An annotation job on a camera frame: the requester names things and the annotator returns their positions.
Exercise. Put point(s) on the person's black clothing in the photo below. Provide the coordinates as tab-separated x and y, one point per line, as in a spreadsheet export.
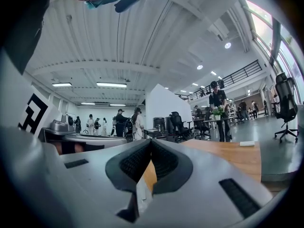
21	20

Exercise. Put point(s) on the black head-mounted camera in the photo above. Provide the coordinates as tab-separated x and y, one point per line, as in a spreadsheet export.
127	2

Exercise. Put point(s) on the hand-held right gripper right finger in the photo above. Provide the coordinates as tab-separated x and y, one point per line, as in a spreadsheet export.
197	198

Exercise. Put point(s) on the black balcony railing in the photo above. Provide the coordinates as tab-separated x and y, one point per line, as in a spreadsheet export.
240	73

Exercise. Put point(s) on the green plant in white pot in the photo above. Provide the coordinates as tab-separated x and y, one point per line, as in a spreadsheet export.
217	117

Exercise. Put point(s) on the black high table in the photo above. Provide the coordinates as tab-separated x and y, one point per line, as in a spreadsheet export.
229	119

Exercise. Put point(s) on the cream rectangular block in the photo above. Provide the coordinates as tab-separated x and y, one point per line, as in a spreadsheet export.
247	143

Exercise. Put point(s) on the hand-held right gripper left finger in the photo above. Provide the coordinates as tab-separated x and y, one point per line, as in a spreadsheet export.
90	186

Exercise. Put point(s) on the rectangular ceiling light panel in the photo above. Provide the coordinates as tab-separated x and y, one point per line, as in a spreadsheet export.
111	84
61	84

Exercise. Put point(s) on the black appliance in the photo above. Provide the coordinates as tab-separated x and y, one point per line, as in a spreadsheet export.
159	123

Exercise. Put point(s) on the large window row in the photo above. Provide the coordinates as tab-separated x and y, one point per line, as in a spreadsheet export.
261	30

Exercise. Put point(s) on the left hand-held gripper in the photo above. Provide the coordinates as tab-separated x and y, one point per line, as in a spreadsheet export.
14	98

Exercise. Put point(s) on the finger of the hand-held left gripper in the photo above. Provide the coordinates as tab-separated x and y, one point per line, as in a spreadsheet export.
95	139

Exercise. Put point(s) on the white partition wall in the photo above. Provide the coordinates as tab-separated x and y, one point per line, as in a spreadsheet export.
166	103

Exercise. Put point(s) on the round ceiling lamp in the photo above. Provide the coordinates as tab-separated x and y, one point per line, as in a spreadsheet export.
227	45
200	67

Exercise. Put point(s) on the black mesh office chair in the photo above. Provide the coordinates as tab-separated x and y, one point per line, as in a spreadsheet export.
286	98

